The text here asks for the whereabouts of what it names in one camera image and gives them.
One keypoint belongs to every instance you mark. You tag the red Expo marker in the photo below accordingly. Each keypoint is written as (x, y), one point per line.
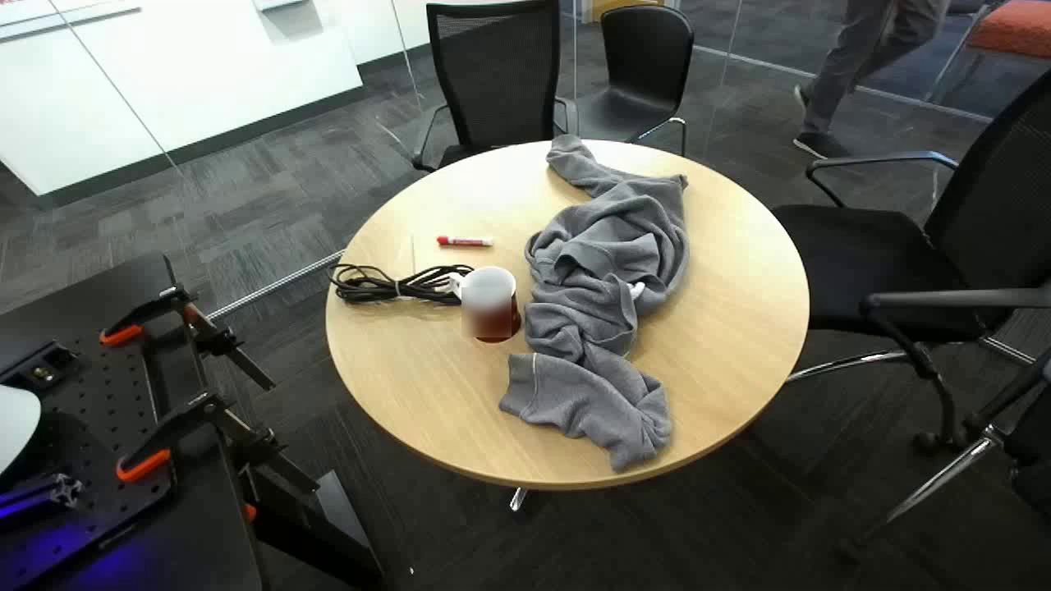
(454, 241)

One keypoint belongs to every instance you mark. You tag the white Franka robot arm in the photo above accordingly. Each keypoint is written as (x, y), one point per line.
(14, 429)

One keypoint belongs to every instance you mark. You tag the maroon mug white inside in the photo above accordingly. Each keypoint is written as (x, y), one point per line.
(495, 316)

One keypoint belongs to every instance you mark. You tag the gray fleece sweatshirt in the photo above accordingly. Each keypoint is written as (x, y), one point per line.
(594, 285)

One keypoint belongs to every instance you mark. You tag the round wooden table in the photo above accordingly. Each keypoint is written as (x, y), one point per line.
(437, 383)

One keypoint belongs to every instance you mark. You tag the black mesh chair chrome arms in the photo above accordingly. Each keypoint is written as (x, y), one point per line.
(495, 66)

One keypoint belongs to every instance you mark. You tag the black solid-back chair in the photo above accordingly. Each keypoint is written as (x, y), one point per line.
(644, 53)

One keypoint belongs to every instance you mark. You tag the black office chair grey arms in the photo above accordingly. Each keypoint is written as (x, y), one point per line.
(866, 251)

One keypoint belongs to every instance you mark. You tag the walking person dark trousers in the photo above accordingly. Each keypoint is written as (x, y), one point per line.
(866, 45)

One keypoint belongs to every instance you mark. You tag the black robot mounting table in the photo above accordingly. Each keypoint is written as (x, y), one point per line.
(109, 547)

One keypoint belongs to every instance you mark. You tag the black chair chrome legs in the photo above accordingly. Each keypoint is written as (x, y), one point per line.
(1023, 431)

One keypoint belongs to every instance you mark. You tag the orange upholstered bench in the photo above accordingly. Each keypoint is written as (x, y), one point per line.
(1011, 26)

